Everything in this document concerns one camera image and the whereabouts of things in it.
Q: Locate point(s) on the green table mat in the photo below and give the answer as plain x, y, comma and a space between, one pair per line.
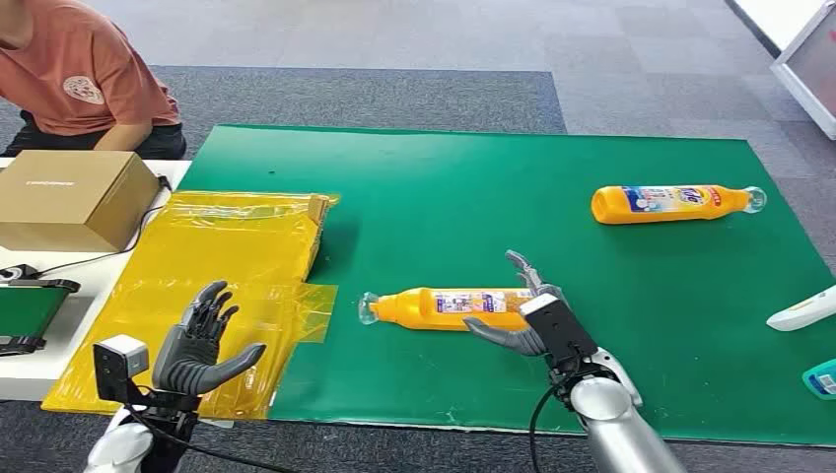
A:
470, 176

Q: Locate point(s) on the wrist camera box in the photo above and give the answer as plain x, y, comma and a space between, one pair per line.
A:
117, 365
558, 333

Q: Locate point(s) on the teal plastic package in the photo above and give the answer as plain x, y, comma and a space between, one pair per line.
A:
823, 380

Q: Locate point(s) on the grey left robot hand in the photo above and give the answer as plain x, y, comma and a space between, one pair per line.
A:
189, 359

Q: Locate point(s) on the orange detergent bottle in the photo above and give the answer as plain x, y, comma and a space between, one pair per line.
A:
653, 205
418, 308

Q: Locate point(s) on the white framed board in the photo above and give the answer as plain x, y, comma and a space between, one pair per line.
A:
813, 65

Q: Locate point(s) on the white side table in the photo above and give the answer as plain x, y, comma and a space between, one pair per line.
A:
72, 307

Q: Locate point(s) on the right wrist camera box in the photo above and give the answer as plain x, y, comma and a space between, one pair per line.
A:
558, 333

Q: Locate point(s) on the brown cardboard box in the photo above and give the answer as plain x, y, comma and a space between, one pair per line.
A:
65, 189

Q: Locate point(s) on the yellow plastic wrapped package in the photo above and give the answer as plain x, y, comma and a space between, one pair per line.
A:
215, 254

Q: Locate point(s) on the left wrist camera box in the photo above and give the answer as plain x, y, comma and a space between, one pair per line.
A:
117, 365

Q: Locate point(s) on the small black device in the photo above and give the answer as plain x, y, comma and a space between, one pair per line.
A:
16, 273

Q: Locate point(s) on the white plastic bottle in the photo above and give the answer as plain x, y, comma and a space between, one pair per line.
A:
806, 312

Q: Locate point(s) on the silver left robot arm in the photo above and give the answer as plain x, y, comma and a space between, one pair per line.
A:
121, 450

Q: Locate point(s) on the person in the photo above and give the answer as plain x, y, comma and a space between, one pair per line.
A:
78, 72

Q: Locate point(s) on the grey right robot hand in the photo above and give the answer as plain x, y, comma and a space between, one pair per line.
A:
506, 339

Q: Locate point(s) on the green belt black frame conveyor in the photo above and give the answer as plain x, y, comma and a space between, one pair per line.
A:
26, 313

